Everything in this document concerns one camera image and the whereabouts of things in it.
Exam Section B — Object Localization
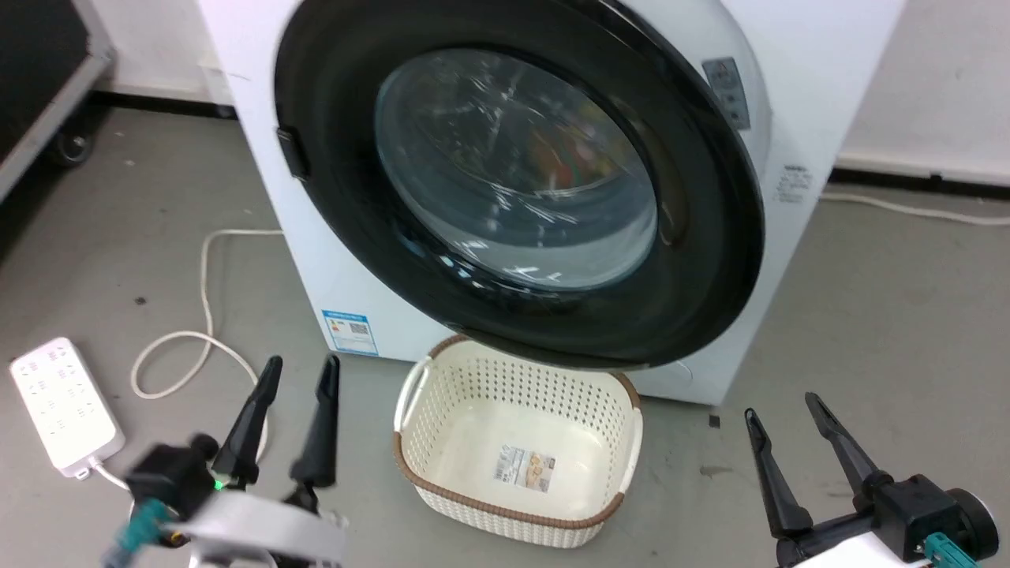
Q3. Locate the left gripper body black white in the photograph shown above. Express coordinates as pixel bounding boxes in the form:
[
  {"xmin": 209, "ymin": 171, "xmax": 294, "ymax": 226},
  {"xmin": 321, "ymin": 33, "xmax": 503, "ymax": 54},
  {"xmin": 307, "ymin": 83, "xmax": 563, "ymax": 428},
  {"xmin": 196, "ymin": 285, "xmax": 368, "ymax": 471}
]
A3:
[{"xmin": 125, "ymin": 433, "xmax": 350, "ymax": 568}]

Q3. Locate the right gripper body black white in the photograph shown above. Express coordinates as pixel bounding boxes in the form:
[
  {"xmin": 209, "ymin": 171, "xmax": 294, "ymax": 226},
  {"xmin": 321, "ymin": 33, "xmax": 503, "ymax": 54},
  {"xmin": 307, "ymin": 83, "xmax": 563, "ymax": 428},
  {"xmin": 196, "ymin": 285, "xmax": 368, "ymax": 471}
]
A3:
[{"xmin": 777, "ymin": 473, "xmax": 1000, "ymax": 568}]

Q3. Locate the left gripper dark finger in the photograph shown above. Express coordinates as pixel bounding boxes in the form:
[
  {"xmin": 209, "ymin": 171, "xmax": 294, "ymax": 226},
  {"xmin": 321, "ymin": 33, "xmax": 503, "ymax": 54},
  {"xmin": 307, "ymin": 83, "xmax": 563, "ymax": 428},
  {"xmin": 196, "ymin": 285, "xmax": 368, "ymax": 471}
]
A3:
[
  {"xmin": 289, "ymin": 354, "xmax": 342, "ymax": 490},
  {"xmin": 211, "ymin": 355, "xmax": 283, "ymax": 486}
]

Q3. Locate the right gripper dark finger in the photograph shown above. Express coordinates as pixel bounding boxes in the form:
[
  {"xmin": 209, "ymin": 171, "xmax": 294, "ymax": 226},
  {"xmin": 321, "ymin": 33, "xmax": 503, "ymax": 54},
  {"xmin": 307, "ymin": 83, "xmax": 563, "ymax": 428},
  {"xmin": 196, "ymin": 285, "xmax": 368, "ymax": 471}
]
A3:
[
  {"xmin": 744, "ymin": 408, "xmax": 814, "ymax": 541},
  {"xmin": 805, "ymin": 392, "xmax": 893, "ymax": 507}
]

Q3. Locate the round black glass washer door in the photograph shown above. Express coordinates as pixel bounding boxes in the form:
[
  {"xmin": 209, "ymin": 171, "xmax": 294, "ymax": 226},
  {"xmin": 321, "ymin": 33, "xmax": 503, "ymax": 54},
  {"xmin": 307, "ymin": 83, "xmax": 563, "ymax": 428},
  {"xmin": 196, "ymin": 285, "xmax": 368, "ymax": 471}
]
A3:
[{"xmin": 272, "ymin": 0, "xmax": 768, "ymax": 372}]

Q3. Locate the white front-load washing machine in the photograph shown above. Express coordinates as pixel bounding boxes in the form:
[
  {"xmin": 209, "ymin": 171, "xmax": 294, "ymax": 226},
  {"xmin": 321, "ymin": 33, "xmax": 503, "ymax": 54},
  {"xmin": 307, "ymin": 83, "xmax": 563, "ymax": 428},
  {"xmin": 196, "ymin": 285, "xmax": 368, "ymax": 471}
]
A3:
[{"xmin": 197, "ymin": 0, "xmax": 908, "ymax": 407}]

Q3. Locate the grey door hinge plate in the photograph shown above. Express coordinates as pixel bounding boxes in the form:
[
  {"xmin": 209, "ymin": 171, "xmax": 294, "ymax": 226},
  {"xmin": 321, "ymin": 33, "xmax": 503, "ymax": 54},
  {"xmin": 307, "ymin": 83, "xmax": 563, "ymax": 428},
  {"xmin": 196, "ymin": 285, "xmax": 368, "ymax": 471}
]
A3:
[{"xmin": 702, "ymin": 57, "xmax": 752, "ymax": 131}]

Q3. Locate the blue energy label sticker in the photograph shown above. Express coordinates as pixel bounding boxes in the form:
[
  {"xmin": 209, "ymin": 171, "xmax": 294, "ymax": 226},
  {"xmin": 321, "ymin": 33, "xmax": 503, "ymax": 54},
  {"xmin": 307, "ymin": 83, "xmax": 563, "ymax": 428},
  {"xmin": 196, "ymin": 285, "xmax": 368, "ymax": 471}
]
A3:
[{"xmin": 322, "ymin": 309, "xmax": 380, "ymax": 357}]

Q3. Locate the cream perforated plastic laundry basket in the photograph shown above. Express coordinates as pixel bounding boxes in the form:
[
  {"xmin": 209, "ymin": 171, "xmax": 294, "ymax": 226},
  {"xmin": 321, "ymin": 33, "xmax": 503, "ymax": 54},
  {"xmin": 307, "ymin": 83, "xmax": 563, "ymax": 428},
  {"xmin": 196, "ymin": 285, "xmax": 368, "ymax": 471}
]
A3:
[{"xmin": 392, "ymin": 334, "xmax": 644, "ymax": 549}]

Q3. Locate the white power strip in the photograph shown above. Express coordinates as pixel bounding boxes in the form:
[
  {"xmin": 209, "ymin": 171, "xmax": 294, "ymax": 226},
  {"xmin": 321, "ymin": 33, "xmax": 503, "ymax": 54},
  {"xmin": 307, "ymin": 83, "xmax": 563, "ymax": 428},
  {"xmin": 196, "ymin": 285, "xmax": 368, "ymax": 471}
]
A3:
[{"xmin": 9, "ymin": 337, "xmax": 127, "ymax": 480}]

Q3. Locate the printed paper label in basket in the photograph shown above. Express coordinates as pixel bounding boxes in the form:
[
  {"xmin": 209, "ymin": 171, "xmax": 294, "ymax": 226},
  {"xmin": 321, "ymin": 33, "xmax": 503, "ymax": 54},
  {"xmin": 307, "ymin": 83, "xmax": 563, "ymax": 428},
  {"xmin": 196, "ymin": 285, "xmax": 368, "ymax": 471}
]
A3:
[{"xmin": 495, "ymin": 446, "xmax": 557, "ymax": 494}]

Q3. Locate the black caster wheel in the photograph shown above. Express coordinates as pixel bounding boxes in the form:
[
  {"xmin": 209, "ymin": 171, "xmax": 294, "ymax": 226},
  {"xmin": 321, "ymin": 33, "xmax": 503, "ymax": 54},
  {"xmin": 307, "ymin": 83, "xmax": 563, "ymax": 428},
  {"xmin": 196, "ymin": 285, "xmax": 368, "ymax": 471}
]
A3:
[{"xmin": 47, "ymin": 126, "xmax": 96, "ymax": 168}]

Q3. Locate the black wheeled cart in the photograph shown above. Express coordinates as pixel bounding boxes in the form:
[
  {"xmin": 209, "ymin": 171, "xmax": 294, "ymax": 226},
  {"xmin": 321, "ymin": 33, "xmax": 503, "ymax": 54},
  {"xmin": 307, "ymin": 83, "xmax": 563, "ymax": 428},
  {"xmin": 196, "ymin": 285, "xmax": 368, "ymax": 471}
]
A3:
[{"xmin": 0, "ymin": 0, "xmax": 118, "ymax": 202}]

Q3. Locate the teal right gripper cable plug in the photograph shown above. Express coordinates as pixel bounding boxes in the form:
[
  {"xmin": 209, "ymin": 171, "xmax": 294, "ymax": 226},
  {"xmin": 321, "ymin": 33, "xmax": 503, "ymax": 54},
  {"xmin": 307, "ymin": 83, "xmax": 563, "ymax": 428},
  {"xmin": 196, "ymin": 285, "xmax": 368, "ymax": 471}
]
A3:
[{"xmin": 923, "ymin": 532, "xmax": 965, "ymax": 568}]

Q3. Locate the teal gripper cable plug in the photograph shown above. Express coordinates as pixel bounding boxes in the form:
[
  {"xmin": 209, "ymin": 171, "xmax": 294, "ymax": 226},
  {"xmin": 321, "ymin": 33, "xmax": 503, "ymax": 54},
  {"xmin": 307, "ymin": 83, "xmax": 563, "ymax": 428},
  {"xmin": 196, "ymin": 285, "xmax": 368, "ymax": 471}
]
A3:
[
  {"xmin": 103, "ymin": 500, "xmax": 171, "ymax": 566},
  {"xmin": 923, "ymin": 532, "xmax": 965, "ymax": 568}
]

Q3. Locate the teal left gripper cable plug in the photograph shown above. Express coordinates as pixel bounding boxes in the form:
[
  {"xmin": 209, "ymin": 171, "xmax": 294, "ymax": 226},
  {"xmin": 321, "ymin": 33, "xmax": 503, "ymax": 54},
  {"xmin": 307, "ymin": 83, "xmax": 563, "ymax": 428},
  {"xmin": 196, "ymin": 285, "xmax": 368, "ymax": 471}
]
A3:
[{"xmin": 103, "ymin": 500, "xmax": 171, "ymax": 566}]

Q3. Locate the white power strip cable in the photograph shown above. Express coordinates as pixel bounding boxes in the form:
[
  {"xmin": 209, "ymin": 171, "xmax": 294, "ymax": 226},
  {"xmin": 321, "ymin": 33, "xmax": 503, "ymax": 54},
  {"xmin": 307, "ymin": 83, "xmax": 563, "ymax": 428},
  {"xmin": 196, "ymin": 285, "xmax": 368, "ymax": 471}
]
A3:
[{"xmin": 93, "ymin": 229, "xmax": 285, "ymax": 491}]

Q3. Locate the white cable along wall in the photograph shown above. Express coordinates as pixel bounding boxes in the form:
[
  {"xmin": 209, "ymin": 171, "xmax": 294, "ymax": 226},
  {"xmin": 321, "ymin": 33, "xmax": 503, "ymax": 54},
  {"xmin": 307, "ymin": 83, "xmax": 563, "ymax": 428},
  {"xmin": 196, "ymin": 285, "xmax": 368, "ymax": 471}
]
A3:
[{"xmin": 821, "ymin": 192, "xmax": 1010, "ymax": 228}]

